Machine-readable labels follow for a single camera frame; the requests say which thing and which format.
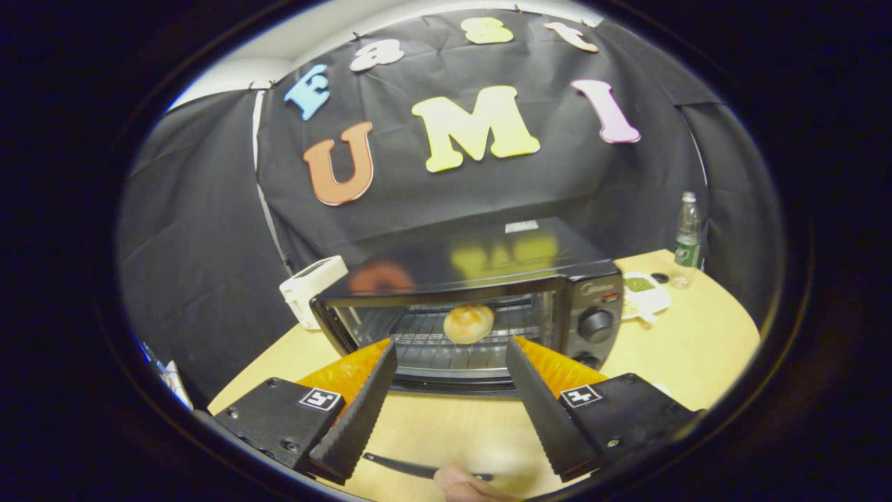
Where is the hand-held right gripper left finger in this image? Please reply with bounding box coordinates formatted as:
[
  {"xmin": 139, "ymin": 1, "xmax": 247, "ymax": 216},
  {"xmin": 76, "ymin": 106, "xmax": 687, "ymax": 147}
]
[{"xmin": 213, "ymin": 340, "xmax": 398, "ymax": 485}]

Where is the white divided snack dish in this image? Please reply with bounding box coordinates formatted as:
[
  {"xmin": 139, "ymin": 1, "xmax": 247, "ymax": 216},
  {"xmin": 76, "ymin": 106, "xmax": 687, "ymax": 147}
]
[{"xmin": 622, "ymin": 272, "xmax": 672, "ymax": 325}]

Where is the round bread bun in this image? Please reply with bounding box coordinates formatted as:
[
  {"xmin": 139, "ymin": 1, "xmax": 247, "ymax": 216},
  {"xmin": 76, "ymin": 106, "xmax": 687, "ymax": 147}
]
[{"xmin": 443, "ymin": 303, "xmax": 495, "ymax": 344}]

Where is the clear water bottle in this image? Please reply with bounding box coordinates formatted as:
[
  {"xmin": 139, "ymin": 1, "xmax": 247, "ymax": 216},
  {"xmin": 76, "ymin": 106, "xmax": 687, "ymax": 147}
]
[{"xmin": 672, "ymin": 192, "xmax": 703, "ymax": 289}]

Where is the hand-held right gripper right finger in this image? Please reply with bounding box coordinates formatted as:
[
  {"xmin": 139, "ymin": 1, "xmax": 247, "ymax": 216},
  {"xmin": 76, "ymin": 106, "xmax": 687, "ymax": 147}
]
[{"xmin": 505, "ymin": 337, "xmax": 701, "ymax": 483}]

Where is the black backdrop cloth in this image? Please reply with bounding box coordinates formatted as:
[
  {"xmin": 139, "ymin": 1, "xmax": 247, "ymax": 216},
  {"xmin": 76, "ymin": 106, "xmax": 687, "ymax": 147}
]
[{"xmin": 117, "ymin": 7, "xmax": 785, "ymax": 409}]

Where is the black electric oven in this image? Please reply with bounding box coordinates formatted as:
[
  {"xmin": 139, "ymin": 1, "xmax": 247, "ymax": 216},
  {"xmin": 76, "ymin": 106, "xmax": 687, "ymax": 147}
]
[{"xmin": 310, "ymin": 218, "xmax": 624, "ymax": 483}]

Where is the white toaster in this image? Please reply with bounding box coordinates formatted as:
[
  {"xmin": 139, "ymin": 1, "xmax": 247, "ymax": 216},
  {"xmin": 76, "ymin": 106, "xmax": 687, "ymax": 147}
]
[{"xmin": 279, "ymin": 255, "xmax": 349, "ymax": 330}]

